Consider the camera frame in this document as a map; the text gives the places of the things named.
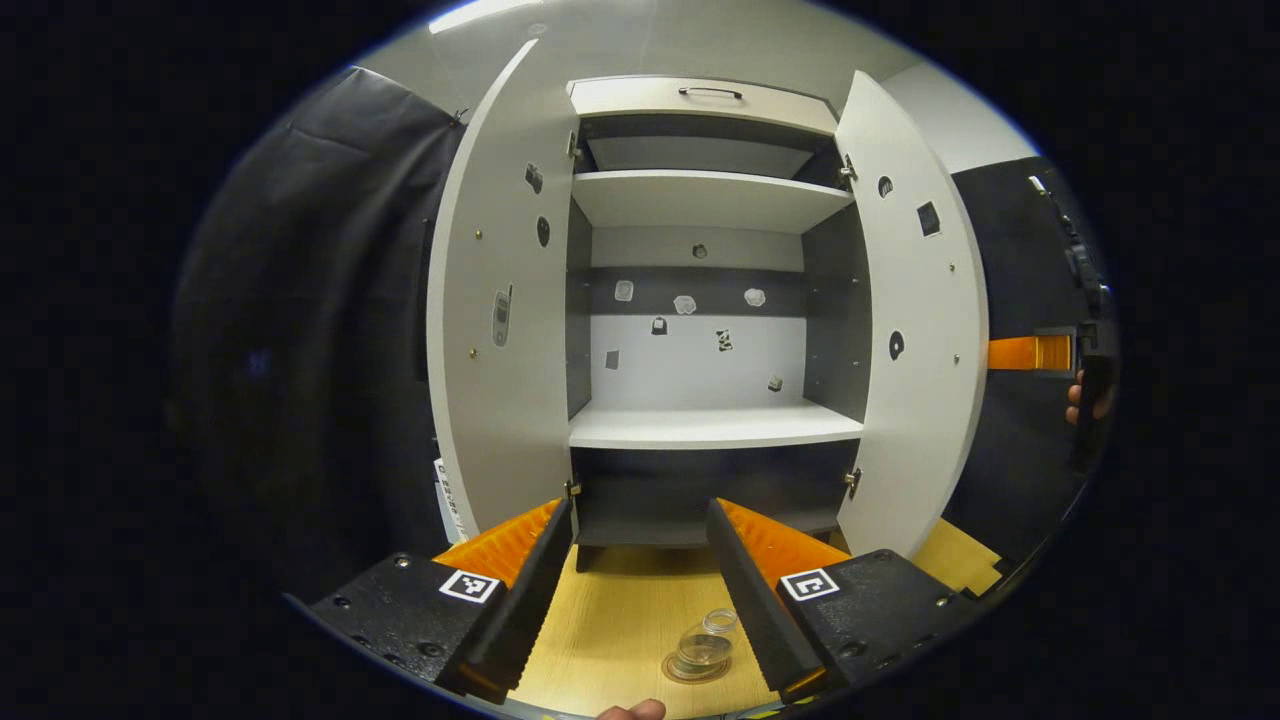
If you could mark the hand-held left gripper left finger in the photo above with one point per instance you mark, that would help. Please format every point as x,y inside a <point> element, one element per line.
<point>525,600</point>

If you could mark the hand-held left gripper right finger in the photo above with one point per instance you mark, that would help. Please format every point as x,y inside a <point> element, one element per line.
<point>750,600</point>

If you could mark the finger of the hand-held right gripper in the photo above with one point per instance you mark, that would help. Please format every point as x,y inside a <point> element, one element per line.
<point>1020,353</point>

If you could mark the clear plastic bottle green label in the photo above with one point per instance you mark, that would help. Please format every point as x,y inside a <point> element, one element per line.
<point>700,650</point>

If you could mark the white cabinet door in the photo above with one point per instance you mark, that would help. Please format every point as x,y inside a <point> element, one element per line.
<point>500,420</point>
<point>920,420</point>

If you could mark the white cabinet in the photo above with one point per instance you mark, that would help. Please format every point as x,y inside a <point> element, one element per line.
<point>700,425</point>

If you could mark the metal door hinge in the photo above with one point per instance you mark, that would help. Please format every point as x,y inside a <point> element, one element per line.
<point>572,489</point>
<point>574,146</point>
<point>848,172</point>
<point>852,482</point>

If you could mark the white cabinet shelf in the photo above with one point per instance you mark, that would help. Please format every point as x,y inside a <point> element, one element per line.
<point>700,200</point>
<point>700,427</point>

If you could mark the white cabinet drawer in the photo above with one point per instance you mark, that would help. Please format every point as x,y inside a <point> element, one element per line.
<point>650,100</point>

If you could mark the black backdrop cloth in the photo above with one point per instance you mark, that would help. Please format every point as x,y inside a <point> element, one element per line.
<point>1010,450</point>
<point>320,300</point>

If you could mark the white printed card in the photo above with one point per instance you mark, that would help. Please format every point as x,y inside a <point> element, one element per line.
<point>452,500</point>

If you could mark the ceiling light strip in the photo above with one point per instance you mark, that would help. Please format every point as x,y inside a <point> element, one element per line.
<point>480,14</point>

